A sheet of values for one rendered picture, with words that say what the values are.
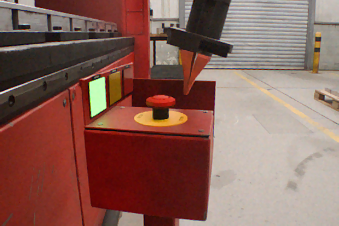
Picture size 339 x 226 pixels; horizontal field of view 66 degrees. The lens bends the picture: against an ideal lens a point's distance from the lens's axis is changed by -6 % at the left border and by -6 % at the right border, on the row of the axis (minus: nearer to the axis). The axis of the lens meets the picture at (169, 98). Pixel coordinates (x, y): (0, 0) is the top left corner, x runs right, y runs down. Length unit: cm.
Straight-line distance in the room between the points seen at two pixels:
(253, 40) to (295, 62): 131
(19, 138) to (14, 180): 6
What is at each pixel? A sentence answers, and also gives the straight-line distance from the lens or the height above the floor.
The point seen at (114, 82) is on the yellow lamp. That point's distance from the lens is 43.
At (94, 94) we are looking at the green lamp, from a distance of 37.
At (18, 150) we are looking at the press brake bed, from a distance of 48.
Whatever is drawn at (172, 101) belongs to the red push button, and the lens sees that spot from 36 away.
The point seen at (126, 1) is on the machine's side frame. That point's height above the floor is 113.
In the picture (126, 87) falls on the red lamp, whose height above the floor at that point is 80.
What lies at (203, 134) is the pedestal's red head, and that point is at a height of 78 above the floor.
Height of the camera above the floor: 89
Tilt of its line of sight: 13 degrees down
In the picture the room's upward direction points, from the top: straight up
